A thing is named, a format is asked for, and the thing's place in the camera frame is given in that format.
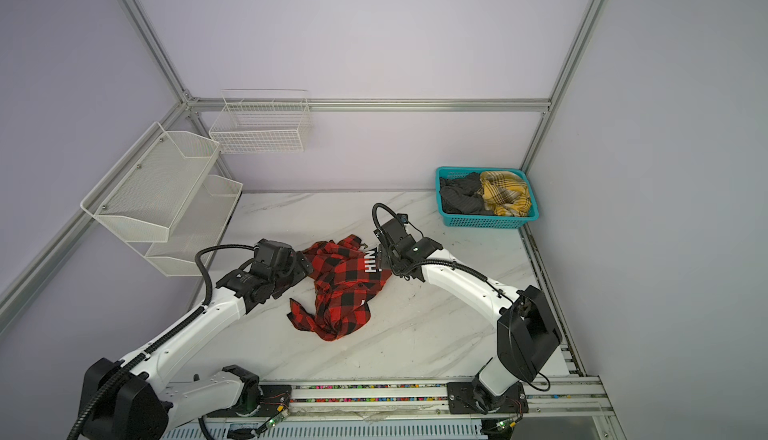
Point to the yellow plaid shirt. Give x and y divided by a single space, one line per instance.
505 193

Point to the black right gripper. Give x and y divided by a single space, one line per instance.
383 256

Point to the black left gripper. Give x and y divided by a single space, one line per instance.
299 271

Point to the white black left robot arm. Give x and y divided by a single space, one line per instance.
134 397

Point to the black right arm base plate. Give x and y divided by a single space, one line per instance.
473 398

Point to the aluminium frame profile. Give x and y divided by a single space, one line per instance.
18 297

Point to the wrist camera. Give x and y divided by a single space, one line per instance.
272 257
395 234

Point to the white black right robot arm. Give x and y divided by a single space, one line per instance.
527 333

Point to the teal plastic basket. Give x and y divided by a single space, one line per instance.
483 221

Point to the dark grey shirt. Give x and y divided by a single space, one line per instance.
462 195

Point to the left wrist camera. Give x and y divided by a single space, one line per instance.
272 257

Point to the white wire basket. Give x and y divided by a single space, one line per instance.
263 121

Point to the aluminium mounting rail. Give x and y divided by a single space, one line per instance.
376 400

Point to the red black plaid shirt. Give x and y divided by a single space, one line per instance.
346 275

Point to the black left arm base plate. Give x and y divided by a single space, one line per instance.
272 398

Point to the white mesh lower shelf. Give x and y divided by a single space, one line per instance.
201 226

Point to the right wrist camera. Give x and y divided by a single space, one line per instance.
395 234

